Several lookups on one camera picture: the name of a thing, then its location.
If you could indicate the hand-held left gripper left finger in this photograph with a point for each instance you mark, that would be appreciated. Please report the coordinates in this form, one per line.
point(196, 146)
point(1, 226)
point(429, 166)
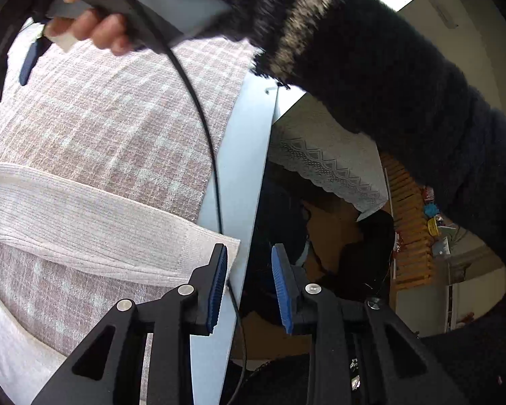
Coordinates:
point(217, 291)

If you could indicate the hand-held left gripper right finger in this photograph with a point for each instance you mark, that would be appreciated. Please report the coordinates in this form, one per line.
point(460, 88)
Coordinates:
point(282, 291)

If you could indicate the cream knit sweater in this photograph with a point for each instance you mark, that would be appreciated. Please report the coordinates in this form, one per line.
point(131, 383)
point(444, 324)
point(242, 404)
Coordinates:
point(109, 228)

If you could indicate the person's right forearm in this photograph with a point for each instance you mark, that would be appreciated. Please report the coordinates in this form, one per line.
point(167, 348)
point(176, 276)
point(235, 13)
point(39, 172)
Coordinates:
point(383, 63)

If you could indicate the person's right hand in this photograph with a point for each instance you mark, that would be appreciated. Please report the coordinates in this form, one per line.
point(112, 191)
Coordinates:
point(105, 29)

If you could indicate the pink plaid cloth mat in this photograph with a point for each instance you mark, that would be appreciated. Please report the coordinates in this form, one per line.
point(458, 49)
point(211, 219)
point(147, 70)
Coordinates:
point(122, 114)

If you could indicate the wooden slatted rack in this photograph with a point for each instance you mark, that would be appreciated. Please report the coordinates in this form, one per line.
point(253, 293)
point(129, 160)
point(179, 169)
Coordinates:
point(413, 240)

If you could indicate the white lace cloth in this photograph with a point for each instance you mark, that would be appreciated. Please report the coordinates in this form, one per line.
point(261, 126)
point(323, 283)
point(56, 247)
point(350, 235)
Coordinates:
point(320, 147)

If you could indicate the small yellow basket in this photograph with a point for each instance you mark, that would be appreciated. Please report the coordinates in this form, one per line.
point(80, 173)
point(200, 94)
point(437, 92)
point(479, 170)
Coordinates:
point(433, 225)

